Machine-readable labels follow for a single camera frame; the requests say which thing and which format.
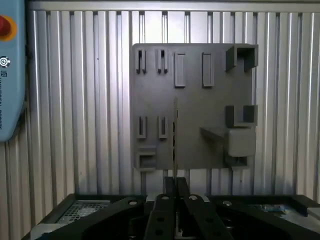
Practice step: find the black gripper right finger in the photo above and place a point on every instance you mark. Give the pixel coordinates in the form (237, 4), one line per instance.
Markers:
(200, 217)

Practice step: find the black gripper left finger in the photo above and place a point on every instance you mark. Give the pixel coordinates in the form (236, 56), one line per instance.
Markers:
(160, 217)

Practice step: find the black open PC case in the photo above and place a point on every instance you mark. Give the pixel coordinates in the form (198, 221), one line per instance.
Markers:
(75, 212)

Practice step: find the grey parts rack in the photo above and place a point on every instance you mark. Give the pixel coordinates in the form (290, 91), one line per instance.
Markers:
(195, 105)

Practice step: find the blue teach pendant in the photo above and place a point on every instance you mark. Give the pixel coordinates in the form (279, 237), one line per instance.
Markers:
(10, 75)

